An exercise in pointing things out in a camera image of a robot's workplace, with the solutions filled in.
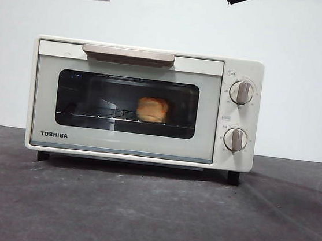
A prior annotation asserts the golden bread loaf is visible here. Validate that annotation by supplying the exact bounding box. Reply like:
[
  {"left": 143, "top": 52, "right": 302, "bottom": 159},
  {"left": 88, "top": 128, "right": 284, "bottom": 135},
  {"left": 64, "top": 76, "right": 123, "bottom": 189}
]
[{"left": 135, "top": 95, "right": 171, "bottom": 125}]

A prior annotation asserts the glass oven door with handle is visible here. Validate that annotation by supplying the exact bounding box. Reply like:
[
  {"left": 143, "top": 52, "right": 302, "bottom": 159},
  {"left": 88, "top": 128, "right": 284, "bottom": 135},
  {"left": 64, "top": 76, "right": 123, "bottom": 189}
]
[{"left": 27, "top": 39, "right": 225, "bottom": 165}]

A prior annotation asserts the cream Toshiba toaster oven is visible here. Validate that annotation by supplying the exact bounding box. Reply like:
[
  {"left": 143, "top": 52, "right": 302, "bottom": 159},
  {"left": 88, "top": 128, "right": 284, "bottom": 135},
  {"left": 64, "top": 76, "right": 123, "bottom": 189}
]
[{"left": 21, "top": 35, "right": 266, "bottom": 187}]

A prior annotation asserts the cream temperature knob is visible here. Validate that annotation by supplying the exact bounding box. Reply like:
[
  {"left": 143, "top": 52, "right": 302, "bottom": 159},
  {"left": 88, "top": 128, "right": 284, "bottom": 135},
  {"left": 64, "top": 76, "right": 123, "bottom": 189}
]
[{"left": 228, "top": 79, "right": 256, "bottom": 106}]

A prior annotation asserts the cream timer knob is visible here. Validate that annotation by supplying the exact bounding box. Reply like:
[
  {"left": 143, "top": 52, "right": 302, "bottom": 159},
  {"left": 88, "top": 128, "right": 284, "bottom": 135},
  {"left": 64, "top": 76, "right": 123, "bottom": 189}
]
[{"left": 222, "top": 126, "right": 249, "bottom": 153}]

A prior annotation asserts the metal wire oven rack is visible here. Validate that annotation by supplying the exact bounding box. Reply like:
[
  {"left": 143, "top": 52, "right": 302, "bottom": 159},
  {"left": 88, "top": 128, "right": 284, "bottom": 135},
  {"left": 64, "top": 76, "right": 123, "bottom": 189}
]
[{"left": 56, "top": 110, "right": 195, "bottom": 130}]

